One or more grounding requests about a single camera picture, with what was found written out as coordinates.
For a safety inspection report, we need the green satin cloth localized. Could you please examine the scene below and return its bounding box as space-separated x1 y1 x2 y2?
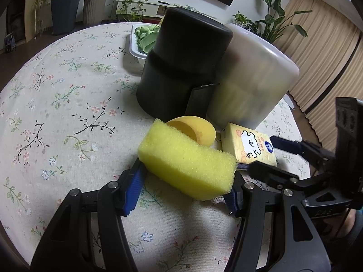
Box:
134 24 161 54

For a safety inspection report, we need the grey knitted pad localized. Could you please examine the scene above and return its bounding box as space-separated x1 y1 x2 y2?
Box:
210 196 230 213

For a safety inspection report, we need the yellow tissue pack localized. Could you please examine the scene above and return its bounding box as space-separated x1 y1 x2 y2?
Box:
220 123 277 167

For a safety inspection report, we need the white round floor device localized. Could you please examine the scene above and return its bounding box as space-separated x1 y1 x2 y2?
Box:
283 93 295 110

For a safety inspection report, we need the yellow cut egg sponge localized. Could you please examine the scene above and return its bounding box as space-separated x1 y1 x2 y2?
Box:
167 115 216 147

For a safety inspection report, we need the translucent plastic storage box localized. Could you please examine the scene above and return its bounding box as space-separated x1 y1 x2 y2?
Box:
207 23 300 129

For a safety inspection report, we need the floral tablecloth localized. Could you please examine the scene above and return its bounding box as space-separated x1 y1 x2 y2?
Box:
0 22 311 272

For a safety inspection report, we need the beige curtain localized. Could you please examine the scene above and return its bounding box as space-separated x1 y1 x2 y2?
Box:
275 0 362 151

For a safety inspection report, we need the black cylinder container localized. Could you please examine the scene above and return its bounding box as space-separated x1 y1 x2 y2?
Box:
136 7 233 122

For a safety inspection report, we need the large leaf corner plant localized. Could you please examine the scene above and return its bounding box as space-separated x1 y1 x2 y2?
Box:
232 0 313 44

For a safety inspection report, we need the white plastic tray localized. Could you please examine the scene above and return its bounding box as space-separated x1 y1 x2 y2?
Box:
129 23 150 66

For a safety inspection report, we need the trailing vine plant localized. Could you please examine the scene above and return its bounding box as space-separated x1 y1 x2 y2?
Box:
110 0 147 22

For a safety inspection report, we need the white ribbed planter plant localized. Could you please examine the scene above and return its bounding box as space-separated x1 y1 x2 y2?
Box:
83 0 106 27

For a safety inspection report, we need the dark square planter plant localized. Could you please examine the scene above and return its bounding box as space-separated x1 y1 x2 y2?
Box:
33 0 80 39

